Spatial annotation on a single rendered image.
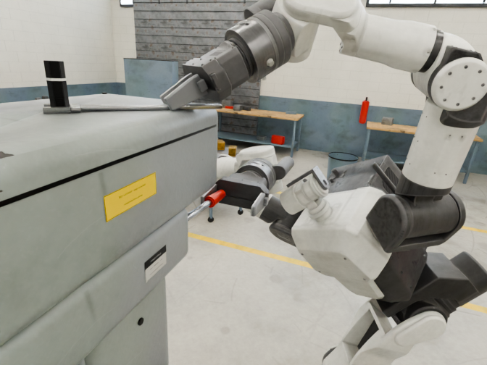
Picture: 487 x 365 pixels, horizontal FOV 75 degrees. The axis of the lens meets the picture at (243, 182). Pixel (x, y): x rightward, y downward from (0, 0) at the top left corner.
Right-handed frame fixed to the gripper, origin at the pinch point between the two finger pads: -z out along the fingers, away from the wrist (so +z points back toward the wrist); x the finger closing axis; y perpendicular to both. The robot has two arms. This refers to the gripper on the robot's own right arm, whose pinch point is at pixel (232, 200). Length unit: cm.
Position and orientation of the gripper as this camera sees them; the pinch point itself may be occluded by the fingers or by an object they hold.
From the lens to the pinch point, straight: 64.0
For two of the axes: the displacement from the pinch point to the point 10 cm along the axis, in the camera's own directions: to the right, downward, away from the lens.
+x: 9.3, 1.7, -3.2
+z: 3.6, -3.2, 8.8
